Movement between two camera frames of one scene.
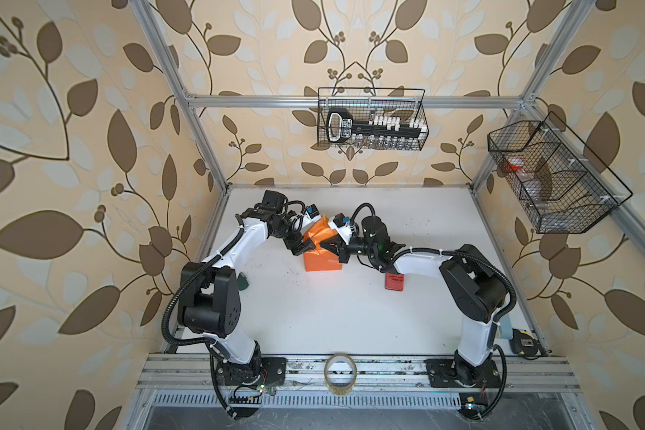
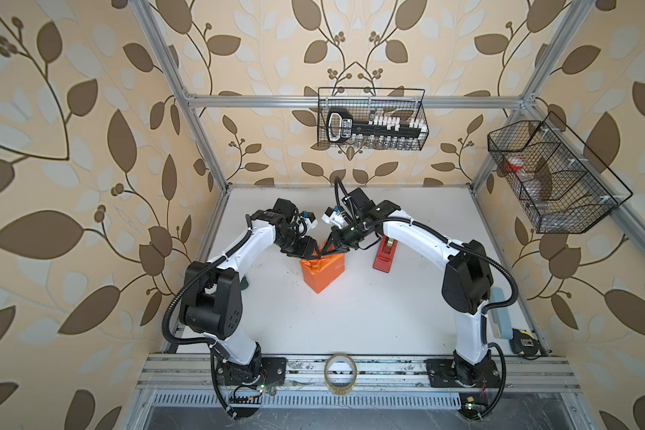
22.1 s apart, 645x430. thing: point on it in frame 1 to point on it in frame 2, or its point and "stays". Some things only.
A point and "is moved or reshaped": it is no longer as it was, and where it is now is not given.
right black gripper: (338, 246) to (334, 238)
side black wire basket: (557, 184) stays
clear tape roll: (337, 389) stays
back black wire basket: (387, 118) stays
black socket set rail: (380, 130) stays
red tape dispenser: (394, 281) is moved or reshaped
